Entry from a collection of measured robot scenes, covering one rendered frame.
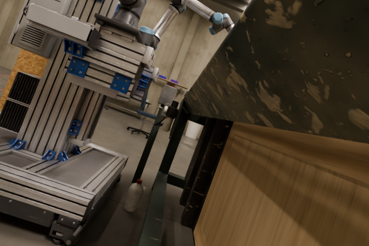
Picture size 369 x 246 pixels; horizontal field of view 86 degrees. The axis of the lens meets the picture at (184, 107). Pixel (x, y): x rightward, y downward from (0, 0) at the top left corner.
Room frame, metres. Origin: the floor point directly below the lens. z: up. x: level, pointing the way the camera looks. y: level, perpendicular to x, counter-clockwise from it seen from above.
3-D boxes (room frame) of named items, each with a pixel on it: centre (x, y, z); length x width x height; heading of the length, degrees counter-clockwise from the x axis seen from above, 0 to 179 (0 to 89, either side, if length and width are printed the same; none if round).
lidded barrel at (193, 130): (7.89, -0.63, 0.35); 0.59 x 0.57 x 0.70; 4
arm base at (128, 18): (1.05, 0.45, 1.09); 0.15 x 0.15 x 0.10
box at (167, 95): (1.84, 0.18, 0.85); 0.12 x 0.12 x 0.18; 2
